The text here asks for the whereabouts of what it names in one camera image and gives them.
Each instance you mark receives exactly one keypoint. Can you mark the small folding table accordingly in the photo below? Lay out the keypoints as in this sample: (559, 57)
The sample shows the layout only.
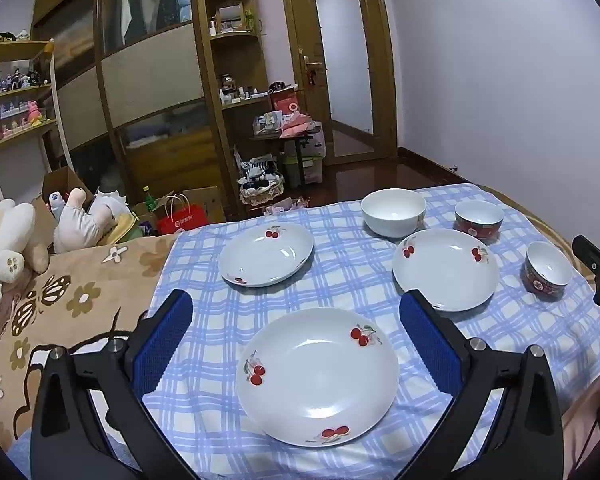
(285, 141)

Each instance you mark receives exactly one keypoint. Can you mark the large white bowl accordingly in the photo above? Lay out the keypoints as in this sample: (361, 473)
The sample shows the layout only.
(392, 210)

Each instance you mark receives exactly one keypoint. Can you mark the wicker basket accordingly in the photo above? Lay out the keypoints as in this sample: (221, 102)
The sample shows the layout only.
(262, 191)

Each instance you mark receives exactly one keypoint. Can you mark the wooden wardrobe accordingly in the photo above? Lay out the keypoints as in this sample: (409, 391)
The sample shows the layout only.
(150, 85)

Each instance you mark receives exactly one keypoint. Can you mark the low box with pink things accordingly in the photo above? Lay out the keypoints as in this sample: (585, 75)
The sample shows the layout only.
(282, 205)

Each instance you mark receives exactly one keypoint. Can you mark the yellow and green plush cushion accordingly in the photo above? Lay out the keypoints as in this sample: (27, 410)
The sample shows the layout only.
(125, 230)

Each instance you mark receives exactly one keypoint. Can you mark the person's leg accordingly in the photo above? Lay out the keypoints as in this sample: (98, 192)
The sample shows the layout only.
(590, 435)

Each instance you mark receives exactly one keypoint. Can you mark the white shelf rack with figurines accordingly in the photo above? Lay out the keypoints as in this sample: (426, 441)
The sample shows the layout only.
(20, 91)

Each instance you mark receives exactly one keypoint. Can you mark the pink figure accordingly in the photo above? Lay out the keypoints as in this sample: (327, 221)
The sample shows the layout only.
(34, 112)

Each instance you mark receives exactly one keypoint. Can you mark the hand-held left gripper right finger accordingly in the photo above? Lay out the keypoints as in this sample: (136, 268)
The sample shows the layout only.
(430, 345)

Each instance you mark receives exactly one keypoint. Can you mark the small red bowl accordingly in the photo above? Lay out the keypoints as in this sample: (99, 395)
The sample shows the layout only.
(479, 220)
(547, 266)

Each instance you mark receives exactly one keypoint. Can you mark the zebra striped cloth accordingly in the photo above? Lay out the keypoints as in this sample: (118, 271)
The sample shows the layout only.
(257, 165)

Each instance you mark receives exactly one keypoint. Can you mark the cream plush rabbit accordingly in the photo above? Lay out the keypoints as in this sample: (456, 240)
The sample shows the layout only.
(5, 240)

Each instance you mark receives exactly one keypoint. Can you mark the pink packets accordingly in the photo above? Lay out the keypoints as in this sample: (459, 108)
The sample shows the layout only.
(296, 124)

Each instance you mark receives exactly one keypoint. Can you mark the white-haired plush doll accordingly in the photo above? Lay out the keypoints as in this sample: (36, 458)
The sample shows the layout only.
(111, 204)

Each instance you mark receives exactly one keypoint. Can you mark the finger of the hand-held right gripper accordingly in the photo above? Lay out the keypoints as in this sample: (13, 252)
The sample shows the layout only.
(587, 252)

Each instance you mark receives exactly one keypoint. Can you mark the brown floral blanket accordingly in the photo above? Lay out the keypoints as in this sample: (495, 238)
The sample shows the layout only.
(80, 320)

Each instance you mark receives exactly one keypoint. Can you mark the red box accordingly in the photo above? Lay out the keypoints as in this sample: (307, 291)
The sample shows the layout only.
(286, 102)

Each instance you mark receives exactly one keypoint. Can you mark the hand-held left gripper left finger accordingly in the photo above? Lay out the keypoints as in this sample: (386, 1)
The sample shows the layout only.
(162, 340)

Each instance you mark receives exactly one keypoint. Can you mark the open cardboard box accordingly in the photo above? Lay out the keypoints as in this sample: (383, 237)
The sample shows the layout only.
(62, 182)
(205, 202)

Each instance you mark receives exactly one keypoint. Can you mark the pink and white plush toy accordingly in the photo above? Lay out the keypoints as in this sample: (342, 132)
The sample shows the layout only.
(77, 222)

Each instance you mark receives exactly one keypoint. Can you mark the blue checked cloth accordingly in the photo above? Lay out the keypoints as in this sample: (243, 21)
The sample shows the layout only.
(350, 280)

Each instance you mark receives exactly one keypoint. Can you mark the wooden door with glass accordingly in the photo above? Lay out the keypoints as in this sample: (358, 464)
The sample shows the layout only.
(340, 60)

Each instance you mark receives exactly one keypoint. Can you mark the green bottle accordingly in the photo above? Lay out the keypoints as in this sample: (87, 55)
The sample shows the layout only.
(150, 200)

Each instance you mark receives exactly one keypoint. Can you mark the white cherry print plate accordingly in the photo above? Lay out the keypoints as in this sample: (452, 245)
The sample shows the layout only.
(266, 255)
(447, 270)
(320, 360)

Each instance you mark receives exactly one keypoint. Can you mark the white plastic storage box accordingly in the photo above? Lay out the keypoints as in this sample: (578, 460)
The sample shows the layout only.
(312, 152)

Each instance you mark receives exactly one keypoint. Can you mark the red paper bag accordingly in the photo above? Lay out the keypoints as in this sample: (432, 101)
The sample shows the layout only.
(180, 221)

